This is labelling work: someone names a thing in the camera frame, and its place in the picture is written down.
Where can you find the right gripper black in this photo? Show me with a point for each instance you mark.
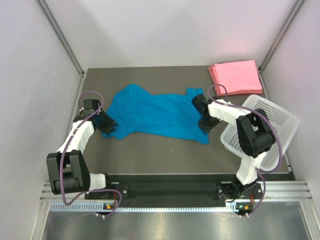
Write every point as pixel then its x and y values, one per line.
pixel 206 128

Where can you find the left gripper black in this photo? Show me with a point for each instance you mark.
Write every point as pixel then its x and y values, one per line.
pixel 110 123

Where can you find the blue t shirt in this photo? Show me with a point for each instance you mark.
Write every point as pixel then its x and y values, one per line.
pixel 171 115

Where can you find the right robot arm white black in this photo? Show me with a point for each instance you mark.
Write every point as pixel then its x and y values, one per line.
pixel 255 137

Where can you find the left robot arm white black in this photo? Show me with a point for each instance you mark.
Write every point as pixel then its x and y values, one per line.
pixel 66 167

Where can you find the folded pink t shirt stack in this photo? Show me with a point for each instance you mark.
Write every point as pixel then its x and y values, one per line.
pixel 236 78

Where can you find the white perforated plastic basket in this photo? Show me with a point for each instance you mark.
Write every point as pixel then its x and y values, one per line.
pixel 284 123

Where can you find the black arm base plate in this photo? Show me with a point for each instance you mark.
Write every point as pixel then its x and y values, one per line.
pixel 186 201

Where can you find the aluminium frame rail front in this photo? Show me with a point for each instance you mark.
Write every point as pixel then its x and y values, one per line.
pixel 277 191

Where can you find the left aluminium corner post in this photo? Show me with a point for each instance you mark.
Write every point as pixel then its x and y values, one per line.
pixel 60 35

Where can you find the aluminium corner post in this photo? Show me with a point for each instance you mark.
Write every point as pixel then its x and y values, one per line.
pixel 298 4
pixel 60 35

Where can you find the right aluminium corner post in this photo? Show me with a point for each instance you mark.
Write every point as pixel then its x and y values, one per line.
pixel 298 4

